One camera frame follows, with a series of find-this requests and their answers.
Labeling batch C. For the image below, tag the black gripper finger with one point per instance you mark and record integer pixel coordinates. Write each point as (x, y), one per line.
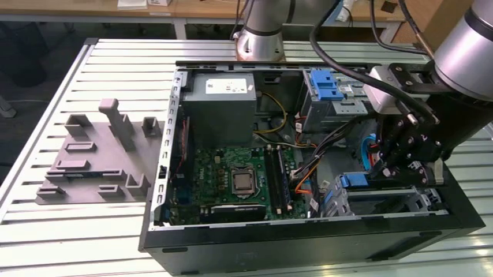
(420, 167)
(390, 138)

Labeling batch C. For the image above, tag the hard disk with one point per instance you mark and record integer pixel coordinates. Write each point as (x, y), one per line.
(356, 180)

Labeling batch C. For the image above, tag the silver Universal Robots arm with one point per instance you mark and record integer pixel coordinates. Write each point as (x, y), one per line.
(462, 52)

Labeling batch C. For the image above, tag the metal disk bay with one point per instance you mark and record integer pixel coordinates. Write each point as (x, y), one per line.
(381, 193)

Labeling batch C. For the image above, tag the metal optical drive cage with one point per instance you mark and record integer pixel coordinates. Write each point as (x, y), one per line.
(320, 121)

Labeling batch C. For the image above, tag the blue plastic drive latch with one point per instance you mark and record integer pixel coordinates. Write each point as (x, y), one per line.
(325, 86)

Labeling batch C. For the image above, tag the black RAM stick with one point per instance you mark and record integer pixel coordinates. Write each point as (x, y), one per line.
(283, 179)

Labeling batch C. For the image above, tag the silver CPU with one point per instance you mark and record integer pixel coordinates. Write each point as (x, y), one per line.
(243, 182)

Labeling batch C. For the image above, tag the dark brown square object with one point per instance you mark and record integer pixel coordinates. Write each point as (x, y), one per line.
(389, 7)

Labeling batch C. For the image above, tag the clear plastic bag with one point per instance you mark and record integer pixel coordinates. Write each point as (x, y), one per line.
(346, 14)

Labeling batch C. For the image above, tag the grey power supply unit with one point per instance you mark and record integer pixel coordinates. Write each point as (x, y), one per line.
(219, 121)

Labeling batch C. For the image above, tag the green motherboard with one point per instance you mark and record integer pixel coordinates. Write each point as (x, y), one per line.
(215, 167)

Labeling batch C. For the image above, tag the black graphics card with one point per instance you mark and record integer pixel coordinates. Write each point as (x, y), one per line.
(235, 212)

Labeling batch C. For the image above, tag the black PC case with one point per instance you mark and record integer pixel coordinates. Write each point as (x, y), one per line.
(269, 248)

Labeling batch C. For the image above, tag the grey parts rack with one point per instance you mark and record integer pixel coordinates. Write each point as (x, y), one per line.
(100, 155)

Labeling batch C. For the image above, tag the small white box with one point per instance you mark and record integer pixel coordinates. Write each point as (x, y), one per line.
(159, 2)

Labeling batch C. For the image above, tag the white paper stack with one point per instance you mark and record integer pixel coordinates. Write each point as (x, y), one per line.
(131, 4)

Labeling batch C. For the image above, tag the wooden desk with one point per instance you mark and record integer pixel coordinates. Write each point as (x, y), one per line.
(96, 12)

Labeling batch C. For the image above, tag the white furniture foot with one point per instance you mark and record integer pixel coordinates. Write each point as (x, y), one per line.
(7, 108)

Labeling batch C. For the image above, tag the pale grey camera box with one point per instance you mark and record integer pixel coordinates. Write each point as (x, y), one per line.
(380, 105)

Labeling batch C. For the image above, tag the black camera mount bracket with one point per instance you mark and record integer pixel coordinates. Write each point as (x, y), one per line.
(400, 72)

